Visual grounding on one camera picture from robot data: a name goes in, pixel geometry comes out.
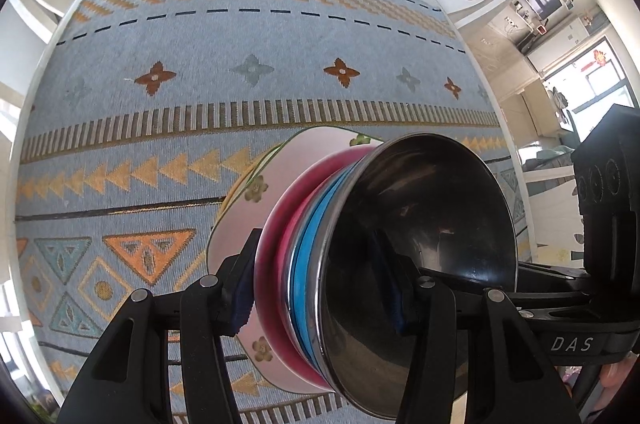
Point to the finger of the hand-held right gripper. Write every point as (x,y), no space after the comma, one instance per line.
(555,281)

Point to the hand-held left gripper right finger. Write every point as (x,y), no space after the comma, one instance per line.
(400,316)

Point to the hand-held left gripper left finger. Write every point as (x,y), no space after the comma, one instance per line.
(240,299)

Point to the red steel bowl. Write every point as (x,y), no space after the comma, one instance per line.
(280,244)

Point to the blue steel bowl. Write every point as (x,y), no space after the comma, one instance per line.
(425,204)

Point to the small hexagonal tree print plate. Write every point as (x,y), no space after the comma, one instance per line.
(300,154)

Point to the person's right hand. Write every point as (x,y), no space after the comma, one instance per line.
(612,374)

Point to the blue patterned woven table mat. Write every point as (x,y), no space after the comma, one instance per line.
(200,104)

